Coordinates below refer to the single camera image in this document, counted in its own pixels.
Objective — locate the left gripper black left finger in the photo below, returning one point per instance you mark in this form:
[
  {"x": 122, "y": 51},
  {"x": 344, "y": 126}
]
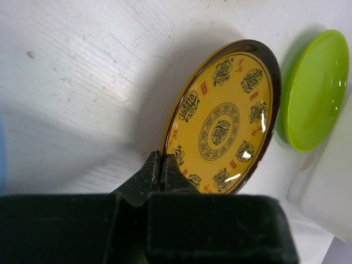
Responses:
[{"x": 137, "y": 188}]

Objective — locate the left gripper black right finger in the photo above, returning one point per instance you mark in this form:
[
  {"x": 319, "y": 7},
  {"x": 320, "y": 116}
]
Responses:
[{"x": 185, "y": 226}]

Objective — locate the yellow patterned plate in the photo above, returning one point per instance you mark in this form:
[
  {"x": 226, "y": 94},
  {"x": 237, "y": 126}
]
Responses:
[{"x": 223, "y": 122}]

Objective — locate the white plastic bin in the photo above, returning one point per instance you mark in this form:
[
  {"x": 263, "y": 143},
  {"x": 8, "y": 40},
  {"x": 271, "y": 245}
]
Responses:
[{"x": 323, "y": 190}]

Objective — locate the light blue round plate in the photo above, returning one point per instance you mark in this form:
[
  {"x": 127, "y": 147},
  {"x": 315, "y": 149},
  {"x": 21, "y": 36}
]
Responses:
[{"x": 3, "y": 163}]

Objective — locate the green round plate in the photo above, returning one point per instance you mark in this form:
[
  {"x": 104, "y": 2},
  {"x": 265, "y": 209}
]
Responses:
[{"x": 315, "y": 76}]

